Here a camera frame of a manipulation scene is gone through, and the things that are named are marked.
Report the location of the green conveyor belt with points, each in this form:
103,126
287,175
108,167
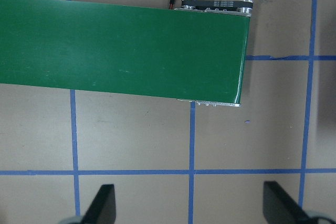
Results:
193,53

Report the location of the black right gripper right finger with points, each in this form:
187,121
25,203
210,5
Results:
279,207

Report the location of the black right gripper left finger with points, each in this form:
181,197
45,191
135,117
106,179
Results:
103,206

